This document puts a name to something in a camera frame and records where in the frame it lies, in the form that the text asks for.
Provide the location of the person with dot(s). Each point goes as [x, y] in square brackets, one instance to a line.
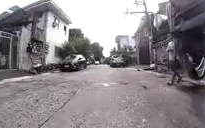
[175, 63]

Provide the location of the grey concrete road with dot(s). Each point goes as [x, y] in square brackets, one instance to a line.
[103, 100]

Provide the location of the utility pole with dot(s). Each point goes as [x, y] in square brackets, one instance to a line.
[144, 20]

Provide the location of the dark car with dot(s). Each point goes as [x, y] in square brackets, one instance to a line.
[117, 61]

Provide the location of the pale distant building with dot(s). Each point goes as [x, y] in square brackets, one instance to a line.
[123, 41]

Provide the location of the metal gate fence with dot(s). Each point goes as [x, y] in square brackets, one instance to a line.
[3, 50]

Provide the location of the black car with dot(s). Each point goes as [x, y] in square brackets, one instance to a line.
[73, 62]

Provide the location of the white distant car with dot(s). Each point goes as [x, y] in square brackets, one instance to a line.
[97, 62]

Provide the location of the white two-storey house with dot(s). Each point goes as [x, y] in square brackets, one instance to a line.
[50, 36]

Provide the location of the dark buildings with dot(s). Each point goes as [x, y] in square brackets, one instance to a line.
[186, 36]

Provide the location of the green trees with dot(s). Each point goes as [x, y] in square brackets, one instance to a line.
[80, 48]

